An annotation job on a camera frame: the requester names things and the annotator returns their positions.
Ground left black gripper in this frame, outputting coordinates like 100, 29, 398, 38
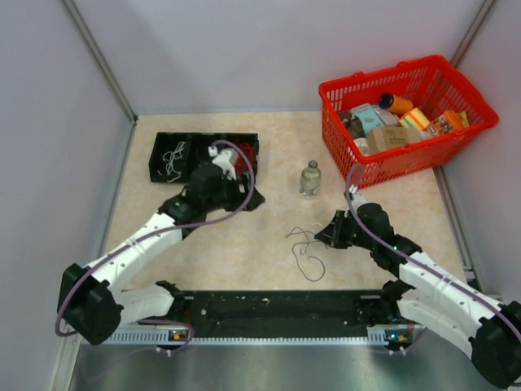
205, 174, 265, 215

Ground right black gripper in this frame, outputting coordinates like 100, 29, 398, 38
313, 209, 376, 250

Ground red white purple wires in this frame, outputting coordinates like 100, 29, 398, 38
284, 222, 327, 283

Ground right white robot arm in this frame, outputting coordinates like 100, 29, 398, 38
315, 203, 520, 389

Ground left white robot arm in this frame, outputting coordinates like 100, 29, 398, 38
57, 163, 265, 345

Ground clear glass soda bottle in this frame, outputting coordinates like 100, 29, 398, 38
300, 160, 322, 198

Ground black three-compartment tray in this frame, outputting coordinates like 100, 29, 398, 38
148, 132, 260, 183

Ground brown cardboard box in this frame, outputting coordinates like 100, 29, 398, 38
366, 126, 422, 155

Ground brown round item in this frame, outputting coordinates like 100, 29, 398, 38
338, 111, 365, 139

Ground light blue package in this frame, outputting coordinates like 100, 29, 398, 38
350, 103, 384, 136

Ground yellow sponge pack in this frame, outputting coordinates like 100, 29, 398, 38
399, 108, 431, 131

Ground orange bottle with dark cap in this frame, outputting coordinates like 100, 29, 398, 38
378, 93, 414, 116

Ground orange snack packet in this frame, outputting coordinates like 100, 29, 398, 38
426, 110, 464, 136

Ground red plastic shopping basket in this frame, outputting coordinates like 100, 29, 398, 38
318, 55, 499, 187

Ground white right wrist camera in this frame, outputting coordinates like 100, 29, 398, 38
348, 184, 367, 214

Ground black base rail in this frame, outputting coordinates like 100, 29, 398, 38
146, 290, 412, 339

